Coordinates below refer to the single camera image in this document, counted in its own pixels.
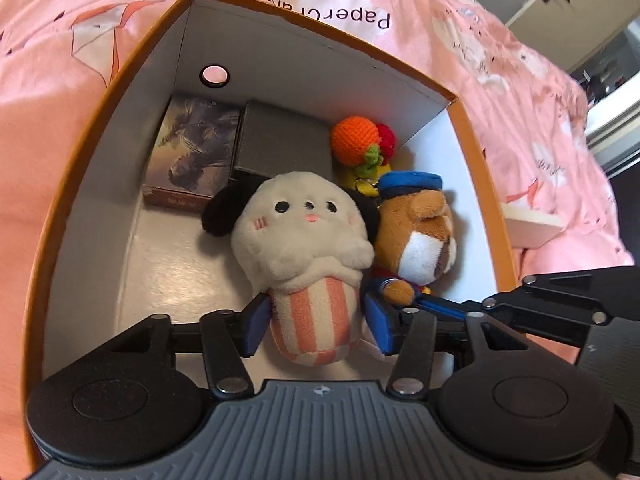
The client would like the white rectangular box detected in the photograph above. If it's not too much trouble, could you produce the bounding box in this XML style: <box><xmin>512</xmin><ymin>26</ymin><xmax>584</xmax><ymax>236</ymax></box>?
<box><xmin>501</xmin><ymin>203</ymin><xmax>565</xmax><ymax>249</ymax></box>

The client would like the brown dog plush blue cap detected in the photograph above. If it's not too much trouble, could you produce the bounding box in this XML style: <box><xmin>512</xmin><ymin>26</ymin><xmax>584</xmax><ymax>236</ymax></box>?
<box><xmin>371</xmin><ymin>171</ymin><xmax>457</xmax><ymax>307</ymax></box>

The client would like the pink printed duvet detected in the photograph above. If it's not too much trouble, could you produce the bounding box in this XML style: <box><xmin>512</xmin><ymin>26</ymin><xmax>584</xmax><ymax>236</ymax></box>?
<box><xmin>1</xmin><ymin>0</ymin><xmax>632</xmax><ymax>479</ymax></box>

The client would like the yellow keychain charm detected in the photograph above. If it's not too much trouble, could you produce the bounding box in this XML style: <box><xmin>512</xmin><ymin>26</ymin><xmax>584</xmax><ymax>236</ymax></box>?
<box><xmin>334</xmin><ymin>162</ymin><xmax>392</xmax><ymax>198</ymax></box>

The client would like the orange cardboard storage box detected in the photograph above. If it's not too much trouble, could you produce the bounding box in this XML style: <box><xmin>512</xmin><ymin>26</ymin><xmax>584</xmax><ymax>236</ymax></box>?
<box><xmin>24</xmin><ymin>0</ymin><xmax>518</xmax><ymax>392</ymax></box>

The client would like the beige door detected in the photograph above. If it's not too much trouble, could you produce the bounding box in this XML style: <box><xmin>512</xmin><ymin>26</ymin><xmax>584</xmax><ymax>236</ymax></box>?
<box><xmin>506</xmin><ymin>0</ymin><xmax>639</xmax><ymax>73</ymax></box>

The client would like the black flat box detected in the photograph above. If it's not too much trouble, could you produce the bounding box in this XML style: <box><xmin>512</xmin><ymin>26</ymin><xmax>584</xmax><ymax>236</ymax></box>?
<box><xmin>229</xmin><ymin>101</ymin><xmax>333</xmax><ymax>183</ymax></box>

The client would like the orange red crochet fruit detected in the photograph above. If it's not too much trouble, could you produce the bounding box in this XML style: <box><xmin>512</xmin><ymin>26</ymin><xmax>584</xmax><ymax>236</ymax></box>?
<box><xmin>330</xmin><ymin>116</ymin><xmax>397</xmax><ymax>179</ymax></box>

